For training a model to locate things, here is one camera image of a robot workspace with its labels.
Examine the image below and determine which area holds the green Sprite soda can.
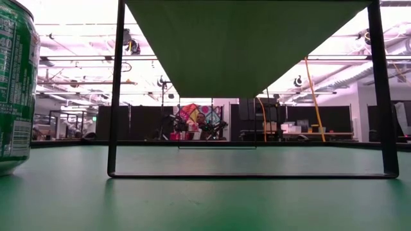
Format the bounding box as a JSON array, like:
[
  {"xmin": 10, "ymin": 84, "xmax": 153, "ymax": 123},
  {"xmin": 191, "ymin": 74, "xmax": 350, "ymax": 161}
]
[{"xmin": 0, "ymin": 0, "xmax": 42, "ymax": 176}]

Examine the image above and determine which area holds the person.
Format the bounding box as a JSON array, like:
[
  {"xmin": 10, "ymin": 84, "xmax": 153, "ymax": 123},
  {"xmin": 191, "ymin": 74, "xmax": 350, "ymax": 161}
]
[{"xmin": 194, "ymin": 112, "xmax": 209, "ymax": 141}]

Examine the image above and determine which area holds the background robot rig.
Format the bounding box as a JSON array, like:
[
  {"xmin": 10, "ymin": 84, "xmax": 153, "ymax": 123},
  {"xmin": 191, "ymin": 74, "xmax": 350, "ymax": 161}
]
[{"xmin": 166, "ymin": 114, "xmax": 229, "ymax": 141}]

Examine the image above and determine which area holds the black cabinet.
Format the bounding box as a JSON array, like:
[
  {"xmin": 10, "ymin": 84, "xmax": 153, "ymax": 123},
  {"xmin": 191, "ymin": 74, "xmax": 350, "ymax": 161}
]
[{"xmin": 231, "ymin": 98, "xmax": 285, "ymax": 142}]

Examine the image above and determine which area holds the background desk with boxes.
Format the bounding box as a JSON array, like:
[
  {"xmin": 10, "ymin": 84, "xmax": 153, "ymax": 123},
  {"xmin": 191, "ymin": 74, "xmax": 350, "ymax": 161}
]
[{"xmin": 239, "ymin": 120, "xmax": 354, "ymax": 142}]

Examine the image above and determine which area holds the black ceiling-mounted device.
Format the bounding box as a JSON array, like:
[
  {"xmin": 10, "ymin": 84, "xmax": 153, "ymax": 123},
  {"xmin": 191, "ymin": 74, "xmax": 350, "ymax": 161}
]
[{"xmin": 121, "ymin": 28, "xmax": 141, "ymax": 55}]

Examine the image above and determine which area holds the grey storage rack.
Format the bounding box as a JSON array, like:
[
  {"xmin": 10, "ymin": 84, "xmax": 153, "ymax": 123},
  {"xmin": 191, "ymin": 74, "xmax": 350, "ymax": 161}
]
[{"xmin": 31, "ymin": 105, "xmax": 97, "ymax": 141}]

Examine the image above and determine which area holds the green tray table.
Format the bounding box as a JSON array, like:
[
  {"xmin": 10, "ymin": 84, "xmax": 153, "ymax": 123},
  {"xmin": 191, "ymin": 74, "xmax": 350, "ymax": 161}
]
[{"xmin": 30, "ymin": 139, "xmax": 411, "ymax": 152}]

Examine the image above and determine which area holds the white plastic cover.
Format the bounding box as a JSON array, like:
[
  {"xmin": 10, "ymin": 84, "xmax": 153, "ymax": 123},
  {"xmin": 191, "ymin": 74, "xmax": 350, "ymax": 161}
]
[{"xmin": 394, "ymin": 101, "xmax": 411, "ymax": 136}]

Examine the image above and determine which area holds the colourful patterned wall poster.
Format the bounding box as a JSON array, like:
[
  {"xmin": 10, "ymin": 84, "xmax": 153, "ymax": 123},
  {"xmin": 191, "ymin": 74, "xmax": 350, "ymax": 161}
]
[{"xmin": 173, "ymin": 103, "xmax": 224, "ymax": 133}]

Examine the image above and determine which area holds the orange hanging cable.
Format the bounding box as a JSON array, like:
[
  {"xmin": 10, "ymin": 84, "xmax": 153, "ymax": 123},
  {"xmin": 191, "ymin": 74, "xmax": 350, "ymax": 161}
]
[{"xmin": 256, "ymin": 97, "xmax": 268, "ymax": 143}]

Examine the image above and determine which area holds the wooden shelf with black frame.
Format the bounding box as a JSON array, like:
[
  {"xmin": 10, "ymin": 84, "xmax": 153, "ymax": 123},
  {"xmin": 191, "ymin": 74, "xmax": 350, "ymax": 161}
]
[{"xmin": 106, "ymin": 0, "xmax": 400, "ymax": 179}]

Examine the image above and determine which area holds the yellow extension cable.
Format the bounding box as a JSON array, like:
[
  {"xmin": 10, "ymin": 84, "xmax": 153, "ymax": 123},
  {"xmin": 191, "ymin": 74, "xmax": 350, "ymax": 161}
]
[{"xmin": 303, "ymin": 56, "xmax": 327, "ymax": 143}]

